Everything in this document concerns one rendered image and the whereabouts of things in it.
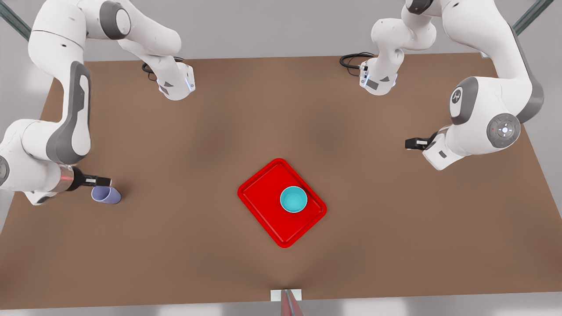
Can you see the lavender cup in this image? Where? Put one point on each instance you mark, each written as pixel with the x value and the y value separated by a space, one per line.
pixel 106 195

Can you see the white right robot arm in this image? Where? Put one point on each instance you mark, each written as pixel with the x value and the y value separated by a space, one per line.
pixel 66 48

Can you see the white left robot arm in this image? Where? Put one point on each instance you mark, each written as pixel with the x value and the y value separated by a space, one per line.
pixel 491 92

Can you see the teal bowl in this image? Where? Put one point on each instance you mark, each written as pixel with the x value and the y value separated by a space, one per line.
pixel 293 199

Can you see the red tray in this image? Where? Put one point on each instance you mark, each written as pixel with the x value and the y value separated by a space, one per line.
pixel 263 206

